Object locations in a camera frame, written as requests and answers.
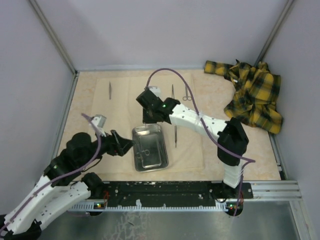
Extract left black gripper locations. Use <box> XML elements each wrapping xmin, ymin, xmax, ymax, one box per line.
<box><xmin>79</xmin><ymin>126</ymin><xmax>136</xmax><ymax>168</ymax></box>

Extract steel scalpel handle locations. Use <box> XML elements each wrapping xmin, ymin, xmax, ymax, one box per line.
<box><xmin>174</xmin><ymin>125</ymin><xmax>178</xmax><ymax>148</ymax></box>

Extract steel instrument tray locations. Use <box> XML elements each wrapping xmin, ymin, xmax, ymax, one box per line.
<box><xmin>132</xmin><ymin>124</ymin><xmax>169</xmax><ymax>173</ymax></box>

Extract steel surgical scissors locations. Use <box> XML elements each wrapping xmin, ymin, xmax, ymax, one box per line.
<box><xmin>182</xmin><ymin>86</ymin><xmax>192</xmax><ymax>101</ymax></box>

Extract beige cloth wrap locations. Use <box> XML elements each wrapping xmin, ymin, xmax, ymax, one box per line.
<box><xmin>91</xmin><ymin>73</ymin><xmax>204</xmax><ymax>173</ymax></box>

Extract steel tweezers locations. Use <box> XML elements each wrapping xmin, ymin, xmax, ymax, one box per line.
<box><xmin>108</xmin><ymin>81</ymin><xmax>112</xmax><ymax>100</ymax></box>

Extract steel clamp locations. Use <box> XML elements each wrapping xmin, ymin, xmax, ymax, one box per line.
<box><xmin>136</xmin><ymin>150</ymin><xmax>150</xmax><ymax>159</ymax></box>

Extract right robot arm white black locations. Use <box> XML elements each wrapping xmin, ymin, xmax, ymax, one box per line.
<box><xmin>136</xmin><ymin>88</ymin><xmax>249</xmax><ymax>198</ymax></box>

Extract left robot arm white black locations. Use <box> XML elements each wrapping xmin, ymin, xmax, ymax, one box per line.
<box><xmin>0</xmin><ymin>130</ymin><xmax>134</xmax><ymax>240</ymax></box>

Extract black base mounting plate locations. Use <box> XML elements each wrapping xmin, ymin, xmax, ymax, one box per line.
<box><xmin>91</xmin><ymin>181</ymin><xmax>253</xmax><ymax>208</ymax></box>

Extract yellow plaid shirt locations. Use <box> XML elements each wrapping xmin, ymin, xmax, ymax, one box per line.
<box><xmin>204</xmin><ymin>60</ymin><xmax>284</xmax><ymax>134</ymax></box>

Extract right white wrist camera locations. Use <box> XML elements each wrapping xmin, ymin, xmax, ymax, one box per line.
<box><xmin>147</xmin><ymin>86</ymin><xmax>161</xmax><ymax>98</ymax></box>

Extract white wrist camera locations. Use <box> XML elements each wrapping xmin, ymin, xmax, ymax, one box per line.
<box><xmin>147</xmin><ymin>86</ymin><xmax>161</xmax><ymax>98</ymax></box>
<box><xmin>91</xmin><ymin>114</ymin><xmax>107</xmax><ymax>137</ymax></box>

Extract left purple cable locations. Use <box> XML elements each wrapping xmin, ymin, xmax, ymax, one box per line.
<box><xmin>0</xmin><ymin>112</ymin><xmax>102</xmax><ymax>232</ymax></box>

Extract purple cable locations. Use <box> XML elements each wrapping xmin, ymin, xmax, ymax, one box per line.
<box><xmin>144</xmin><ymin>68</ymin><xmax>256</xmax><ymax>217</ymax></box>
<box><xmin>0</xmin><ymin>112</ymin><xmax>102</xmax><ymax>232</ymax></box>

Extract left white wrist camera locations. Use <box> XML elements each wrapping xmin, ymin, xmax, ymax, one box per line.
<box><xmin>91</xmin><ymin>114</ymin><xmax>107</xmax><ymax>137</ymax></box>

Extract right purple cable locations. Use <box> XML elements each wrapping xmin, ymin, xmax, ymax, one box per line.
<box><xmin>144</xmin><ymin>68</ymin><xmax>256</xmax><ymax>217</ymax></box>

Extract white slotted cable duct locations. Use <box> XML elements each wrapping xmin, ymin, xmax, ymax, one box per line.
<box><xmin>68</xmin><ymin>199</ymin><xmax>241</xmax><ymax>212</ymax></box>

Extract left aluminium corner post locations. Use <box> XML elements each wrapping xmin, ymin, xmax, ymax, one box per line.
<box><xmin>27</xmin><ymin>0</ymin><xmax>78</xmax><ymax>75</ymax></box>

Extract aluminium corner post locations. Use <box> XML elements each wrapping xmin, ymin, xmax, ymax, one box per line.
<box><xmin>254</xmin><ymin>0</ymin><xmax>296</xmax><ymax>67</ymax></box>
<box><xmin>27</xmin><ymin>0</ymin><xmax>78</xmax><ymax>75</ymax></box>

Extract aluminium front rail frame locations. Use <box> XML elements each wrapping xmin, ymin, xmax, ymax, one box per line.
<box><xmin>91</xmin><ymin>180</ymin><xmax>302</xmax><ymax>201</ymax></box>

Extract right aluminium corner post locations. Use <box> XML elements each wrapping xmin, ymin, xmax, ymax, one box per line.
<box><xmin>254</xmin><ymin>0</ymin><xmax>296</xmax><ymax>67</ymax></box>

